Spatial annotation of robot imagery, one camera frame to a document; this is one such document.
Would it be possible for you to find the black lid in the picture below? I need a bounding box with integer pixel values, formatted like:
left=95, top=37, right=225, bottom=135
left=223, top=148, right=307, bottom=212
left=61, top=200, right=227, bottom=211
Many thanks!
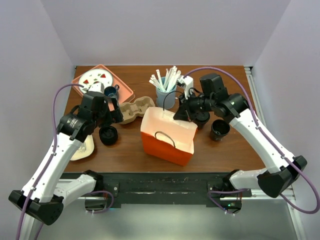
left=194, top=112, right=210, bottom=124

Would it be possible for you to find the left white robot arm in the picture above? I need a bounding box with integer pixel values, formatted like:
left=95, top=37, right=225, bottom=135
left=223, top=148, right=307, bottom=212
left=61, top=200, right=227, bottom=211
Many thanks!
left=8, top=91, right=123, bottom=226

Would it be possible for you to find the dark blue mug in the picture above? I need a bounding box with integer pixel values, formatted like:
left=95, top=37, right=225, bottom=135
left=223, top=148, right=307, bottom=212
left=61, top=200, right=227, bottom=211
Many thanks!
left=104, top=84, right=120, bottom=99

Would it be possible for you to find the watermelon pattern plate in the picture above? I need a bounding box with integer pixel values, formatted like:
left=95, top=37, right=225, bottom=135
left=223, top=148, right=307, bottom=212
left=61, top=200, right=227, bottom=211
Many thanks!
left=78, top=68, right=114, bottom=93

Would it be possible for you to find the stack of black lids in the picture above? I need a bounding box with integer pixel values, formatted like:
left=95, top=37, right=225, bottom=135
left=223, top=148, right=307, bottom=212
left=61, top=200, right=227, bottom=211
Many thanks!
left=99, top=126, right=118, bottom=146

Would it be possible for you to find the cream panda plate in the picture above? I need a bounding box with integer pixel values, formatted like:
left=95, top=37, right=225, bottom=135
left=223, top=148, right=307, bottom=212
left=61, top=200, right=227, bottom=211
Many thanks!
left=70, top=135, right=95, bottom=161

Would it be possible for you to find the white wrapped straws bundle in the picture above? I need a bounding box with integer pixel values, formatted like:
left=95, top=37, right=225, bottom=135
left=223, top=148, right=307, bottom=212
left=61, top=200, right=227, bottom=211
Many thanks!
left=148, top=66, right=182, bottom=93

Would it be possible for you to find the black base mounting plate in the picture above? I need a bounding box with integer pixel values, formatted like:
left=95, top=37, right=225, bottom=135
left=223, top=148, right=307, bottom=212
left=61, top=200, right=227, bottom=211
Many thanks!
left=59, top=171, right=253, bottom=210

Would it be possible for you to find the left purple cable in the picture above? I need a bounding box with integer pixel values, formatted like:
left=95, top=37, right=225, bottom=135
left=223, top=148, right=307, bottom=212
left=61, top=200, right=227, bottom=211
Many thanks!
left=15, top=83, right=85, bottom=240

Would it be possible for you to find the cardboard cup carrier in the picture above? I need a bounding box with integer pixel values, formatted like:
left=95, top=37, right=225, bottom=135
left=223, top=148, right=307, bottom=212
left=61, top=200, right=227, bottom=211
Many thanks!
left=119, top=96, right=155, bottom=125

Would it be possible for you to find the orange paper bag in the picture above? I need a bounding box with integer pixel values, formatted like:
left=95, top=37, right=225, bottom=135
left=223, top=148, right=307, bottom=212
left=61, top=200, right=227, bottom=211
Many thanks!
left=140, top=107, right=198, bottom=166

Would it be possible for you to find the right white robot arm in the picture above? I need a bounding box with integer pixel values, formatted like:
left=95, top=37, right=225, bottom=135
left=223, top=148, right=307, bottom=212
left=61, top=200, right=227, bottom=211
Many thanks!
left=173, top=73, right=307, bottom=198

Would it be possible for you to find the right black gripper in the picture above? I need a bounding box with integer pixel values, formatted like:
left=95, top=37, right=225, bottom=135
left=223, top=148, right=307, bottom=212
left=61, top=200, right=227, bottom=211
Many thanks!
left=174, top=89, right=215, bottom=122

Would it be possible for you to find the black coffee cup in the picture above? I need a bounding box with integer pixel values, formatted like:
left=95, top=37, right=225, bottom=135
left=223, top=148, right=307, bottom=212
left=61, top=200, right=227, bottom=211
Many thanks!
left=209, top=119, right=231, bottom=142
left=196, top=121, right=207, bottom=130

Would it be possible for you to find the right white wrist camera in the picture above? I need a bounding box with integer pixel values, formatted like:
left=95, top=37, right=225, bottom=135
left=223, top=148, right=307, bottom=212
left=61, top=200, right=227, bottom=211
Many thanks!
left=176, top=75, right=194, bottom=99

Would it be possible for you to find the aluminium frame rail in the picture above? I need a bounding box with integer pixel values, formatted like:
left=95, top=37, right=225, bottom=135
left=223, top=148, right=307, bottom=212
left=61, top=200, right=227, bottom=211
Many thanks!
left=244, top=66, right=306, bottom=240

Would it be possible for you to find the blue straw holder cup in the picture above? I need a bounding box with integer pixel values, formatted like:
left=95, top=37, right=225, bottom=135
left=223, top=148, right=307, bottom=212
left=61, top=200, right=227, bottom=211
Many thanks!
left=155, top=87, right=176, bottom=110

